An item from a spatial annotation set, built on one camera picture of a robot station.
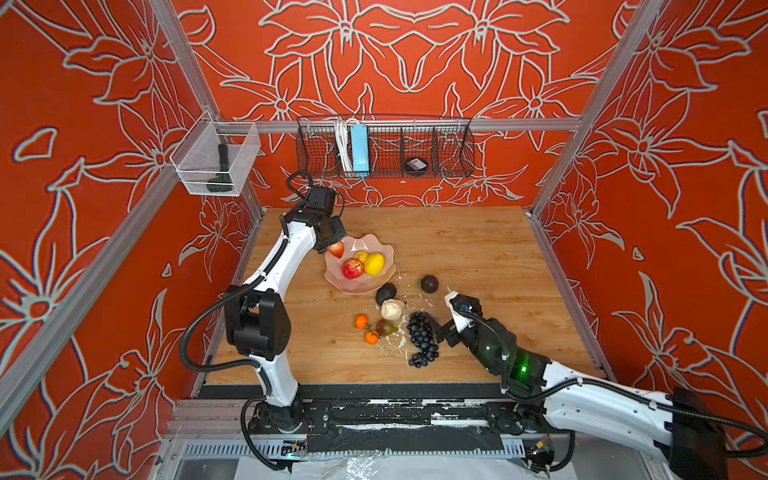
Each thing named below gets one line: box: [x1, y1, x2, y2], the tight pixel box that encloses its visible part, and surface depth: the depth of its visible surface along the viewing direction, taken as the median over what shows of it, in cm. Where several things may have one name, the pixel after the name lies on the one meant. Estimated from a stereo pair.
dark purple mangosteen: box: [420, 274, 439, 294], surface depth 97 cm
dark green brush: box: [206, 144, 233, 193], surface depth 80 cm
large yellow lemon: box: [364, 252, 385, 276], surface depth 99 cm
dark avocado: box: [376, 282, 397, 306], surface depth 94 cm
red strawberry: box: [328, 241, 345, 259], surface depth 90 cm
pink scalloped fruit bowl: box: [324, 234, 396, 295], surface depth 100 cm
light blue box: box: [351, 124, 369, 177], surface depth 91 cm
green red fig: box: [376, 318, 398, 337], surface depth 87 cm
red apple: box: [342, 258, 365, 280], surface depth 97 cm
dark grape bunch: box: [406, 311, 440, 368], surface depth 83 cm
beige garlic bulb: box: [380, 298, 405, 320], surface depth 89 cm
